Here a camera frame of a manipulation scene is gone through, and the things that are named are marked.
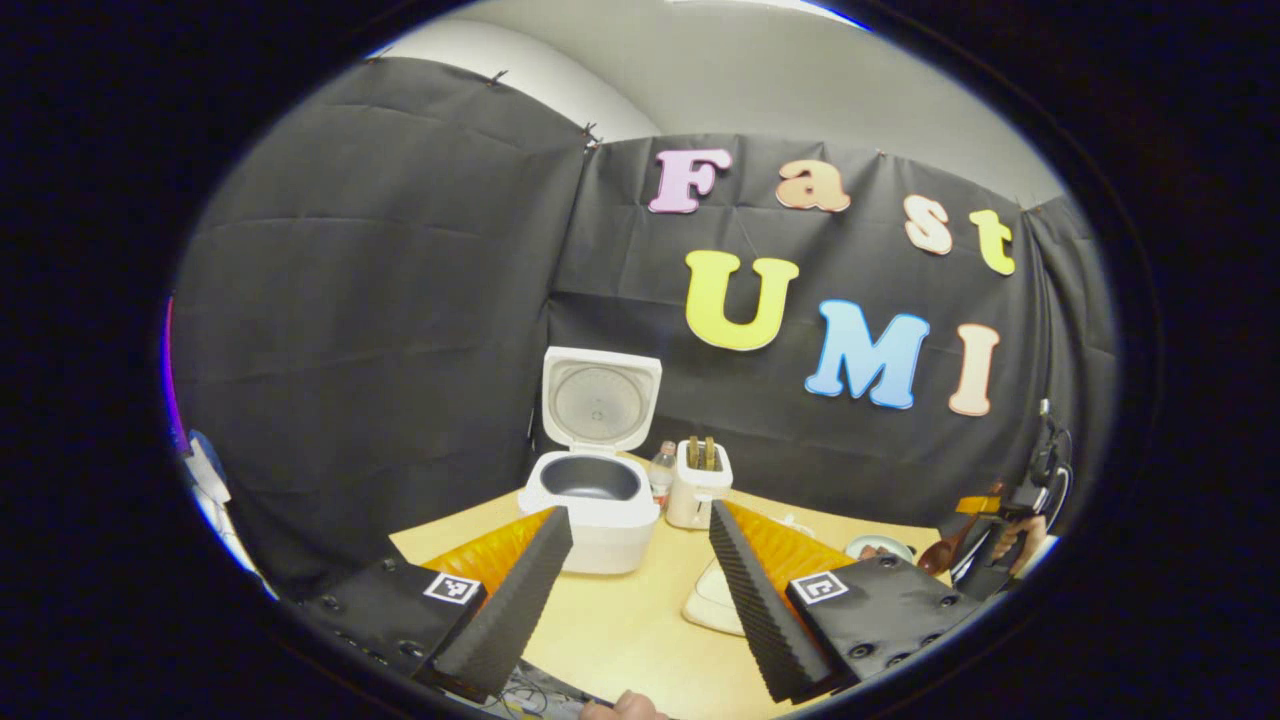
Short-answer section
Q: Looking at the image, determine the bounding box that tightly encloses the white rice cooker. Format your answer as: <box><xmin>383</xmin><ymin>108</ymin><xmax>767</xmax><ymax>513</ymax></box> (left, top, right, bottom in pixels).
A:
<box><xmin>517</xmin><ymin>346</ymin><xmax>663</xmax><ymax>576</ymax></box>

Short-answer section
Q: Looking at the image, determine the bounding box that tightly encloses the black cable with white tip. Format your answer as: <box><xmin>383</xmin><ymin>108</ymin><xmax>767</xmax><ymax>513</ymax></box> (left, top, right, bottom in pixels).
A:
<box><xmin>1040</xmin><ymin>425</ymin><xmax>1077</xmax><ymax>521</ymax></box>

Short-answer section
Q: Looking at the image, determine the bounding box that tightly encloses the dark wooden spoon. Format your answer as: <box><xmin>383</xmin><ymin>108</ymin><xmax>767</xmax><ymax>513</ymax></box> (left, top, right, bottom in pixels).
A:
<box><xmin>918</xmin><ymin>485</ymin><xmax>1001</xmax><ymax>577</ymax></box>

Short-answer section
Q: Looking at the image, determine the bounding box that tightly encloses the pale green plate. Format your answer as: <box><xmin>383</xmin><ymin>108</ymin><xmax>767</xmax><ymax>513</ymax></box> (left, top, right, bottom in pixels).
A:
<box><xmin>845</xmin><ymin>534</ymin><xmax>916</xmax><ymax>563</ymax></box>

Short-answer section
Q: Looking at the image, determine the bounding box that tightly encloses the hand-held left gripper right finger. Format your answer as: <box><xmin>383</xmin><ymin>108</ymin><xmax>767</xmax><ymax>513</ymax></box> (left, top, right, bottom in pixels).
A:
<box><xmin>708</xmin><ymin>500</ymin><xmax>986</xmax><ymax>706</ymax></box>

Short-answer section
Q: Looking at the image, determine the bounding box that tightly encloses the clear plastic water bottle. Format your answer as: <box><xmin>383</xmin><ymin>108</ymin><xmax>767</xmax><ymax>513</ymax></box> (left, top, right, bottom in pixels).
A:
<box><xmin>648</xmin><ymin>440</ymin><xmax>677</xmax><ymax>511</ymax></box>

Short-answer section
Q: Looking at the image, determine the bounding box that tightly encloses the blue and white object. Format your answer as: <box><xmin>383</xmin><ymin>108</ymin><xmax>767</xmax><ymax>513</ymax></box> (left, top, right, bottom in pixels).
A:
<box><xmin>178</xmin><ymin>428</ymin><xmax>266</xmax><ymax>596</ymax></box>

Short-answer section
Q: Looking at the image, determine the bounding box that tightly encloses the black backdrop cloth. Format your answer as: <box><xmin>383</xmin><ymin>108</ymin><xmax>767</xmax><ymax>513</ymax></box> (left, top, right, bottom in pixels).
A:
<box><xmin>170</xmin><ymin>55</ymin><xmax>1116</xmax><ymax>601</ymax></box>

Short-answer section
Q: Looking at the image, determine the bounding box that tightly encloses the tangle of grey cables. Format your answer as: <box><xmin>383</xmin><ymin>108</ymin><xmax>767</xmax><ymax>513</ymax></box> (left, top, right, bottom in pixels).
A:
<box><xmin>480</xmin><ymin>665</ymin><xmax>591</xmax><ymax>717</ymax></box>

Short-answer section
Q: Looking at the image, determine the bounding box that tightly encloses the cream rectangular container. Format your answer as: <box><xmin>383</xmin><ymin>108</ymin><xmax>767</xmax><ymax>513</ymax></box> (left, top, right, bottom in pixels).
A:
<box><xmin>682</xmin><ymin>558</ymin><xmax>747</xmax><ymax>638</ymax></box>

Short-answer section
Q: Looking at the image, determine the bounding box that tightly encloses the white toaster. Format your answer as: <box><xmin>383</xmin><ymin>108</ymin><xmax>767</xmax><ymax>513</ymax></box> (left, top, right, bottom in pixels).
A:
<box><xmin>665</xmin><ymin>438</ymin><xmax>734</xmax><ymax>531</ymax></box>

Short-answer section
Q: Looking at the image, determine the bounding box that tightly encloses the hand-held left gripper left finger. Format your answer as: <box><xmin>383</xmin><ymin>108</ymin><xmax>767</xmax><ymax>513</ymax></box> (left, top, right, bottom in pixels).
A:
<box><xmin>300</xmin><ymin>505</ymin><xmax>573</xmax><ymax>706</ymax></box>

